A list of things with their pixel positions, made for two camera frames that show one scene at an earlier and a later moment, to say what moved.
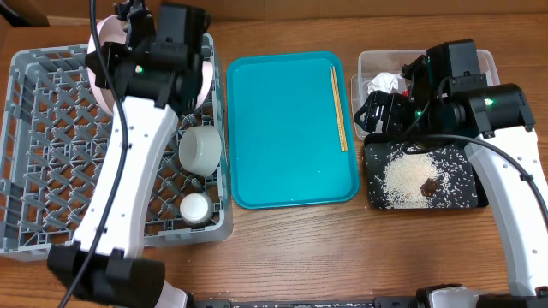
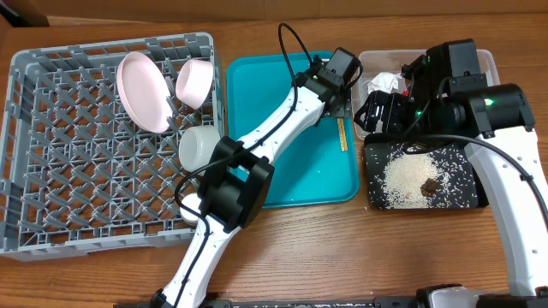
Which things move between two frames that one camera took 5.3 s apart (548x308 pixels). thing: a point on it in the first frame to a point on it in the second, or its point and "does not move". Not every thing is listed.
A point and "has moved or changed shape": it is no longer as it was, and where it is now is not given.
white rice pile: x=403 y=175 does not move
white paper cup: x=196 y=209 does not move
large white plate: x=112 y=30 has moved or changed shape
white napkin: x=387 y=81 does not move
